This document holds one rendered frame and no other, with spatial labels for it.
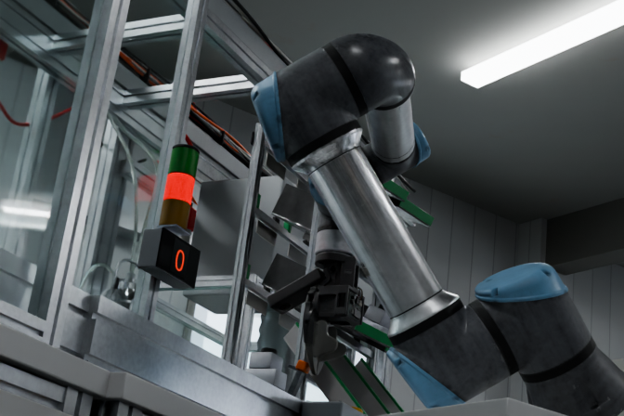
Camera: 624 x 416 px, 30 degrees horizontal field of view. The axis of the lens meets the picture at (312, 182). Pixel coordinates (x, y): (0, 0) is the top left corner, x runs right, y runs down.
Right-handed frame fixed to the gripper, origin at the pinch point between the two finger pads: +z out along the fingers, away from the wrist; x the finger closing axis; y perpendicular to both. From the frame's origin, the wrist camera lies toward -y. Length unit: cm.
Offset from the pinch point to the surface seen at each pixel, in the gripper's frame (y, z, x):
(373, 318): -2.3, -17.5, 28.4
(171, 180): -21.0, -28.3, -21.4
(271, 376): -6.6, 2.1, -2.2
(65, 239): 12, 8, -84
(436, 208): -183, -240, 499
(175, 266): -18.2, -12.6, -19.7
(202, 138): -110, -107, 113
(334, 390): -5.6, -1.1, 21.0
